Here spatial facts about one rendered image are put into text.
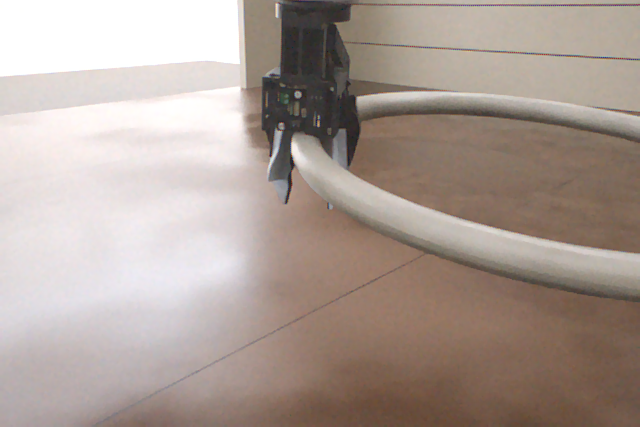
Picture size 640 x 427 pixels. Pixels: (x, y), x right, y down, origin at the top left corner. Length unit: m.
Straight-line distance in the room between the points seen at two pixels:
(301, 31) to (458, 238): 0.24
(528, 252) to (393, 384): 1.53
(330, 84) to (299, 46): 0.04
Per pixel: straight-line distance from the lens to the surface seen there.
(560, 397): 1.99
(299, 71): 0.56
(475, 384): 1.96
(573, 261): 0.41
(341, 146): 0.63
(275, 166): 0.62
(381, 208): 0.43
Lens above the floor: 1.11
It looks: 18 degrees down
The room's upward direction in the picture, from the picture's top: straight up
